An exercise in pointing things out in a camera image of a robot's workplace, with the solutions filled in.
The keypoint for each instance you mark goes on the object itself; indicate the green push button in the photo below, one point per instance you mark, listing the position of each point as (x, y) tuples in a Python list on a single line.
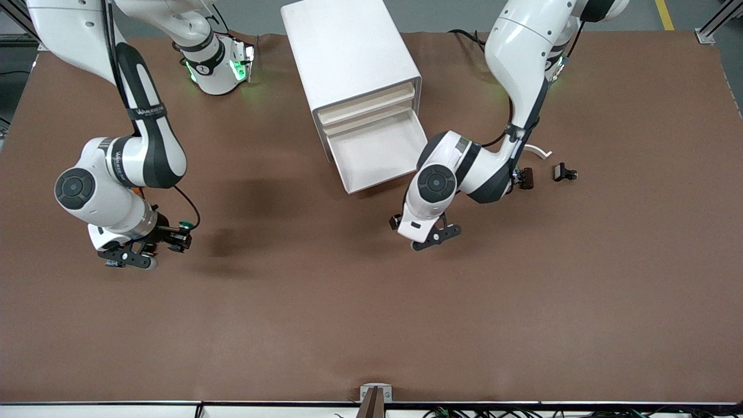
[(184, 224)]

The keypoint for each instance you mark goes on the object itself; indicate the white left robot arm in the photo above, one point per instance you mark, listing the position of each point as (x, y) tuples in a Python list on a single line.
[(522, 46)]

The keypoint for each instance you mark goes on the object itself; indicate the dark brown connector block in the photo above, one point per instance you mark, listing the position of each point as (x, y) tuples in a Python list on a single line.
[(527, 178)]

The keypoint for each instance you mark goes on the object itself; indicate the white plastic drawer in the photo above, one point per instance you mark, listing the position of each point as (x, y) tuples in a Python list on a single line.
[(365, 104), (365, 117), (377, 157)]

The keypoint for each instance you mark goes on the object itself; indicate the grey metal bracket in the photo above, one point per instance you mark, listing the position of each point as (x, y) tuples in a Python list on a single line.
[(376, 387)]

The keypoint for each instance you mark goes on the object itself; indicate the white drawer cabinet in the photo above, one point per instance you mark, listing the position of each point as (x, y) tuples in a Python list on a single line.
[(348, 52)]

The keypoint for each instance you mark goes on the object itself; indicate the small black clip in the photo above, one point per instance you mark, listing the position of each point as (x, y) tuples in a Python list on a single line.
[(561, 172)]

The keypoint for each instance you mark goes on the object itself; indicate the aluminium frame profile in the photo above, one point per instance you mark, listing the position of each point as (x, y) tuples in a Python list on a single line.
[(717, 26), (23, 17)]

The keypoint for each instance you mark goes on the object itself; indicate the white table edge rail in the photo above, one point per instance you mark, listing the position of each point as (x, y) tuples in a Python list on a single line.
[(116, 409)]

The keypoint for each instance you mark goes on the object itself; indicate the brown table mat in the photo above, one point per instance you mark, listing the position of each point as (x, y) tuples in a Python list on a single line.
[(371, 290)]

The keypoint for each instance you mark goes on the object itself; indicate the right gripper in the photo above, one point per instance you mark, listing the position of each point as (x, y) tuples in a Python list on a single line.
[(162, 231)]

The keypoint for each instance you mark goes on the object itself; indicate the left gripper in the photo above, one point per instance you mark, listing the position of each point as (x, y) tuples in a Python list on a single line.
[(393, 222)]

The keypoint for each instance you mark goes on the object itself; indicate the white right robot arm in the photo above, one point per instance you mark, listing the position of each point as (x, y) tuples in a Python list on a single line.
[(104, 191)]

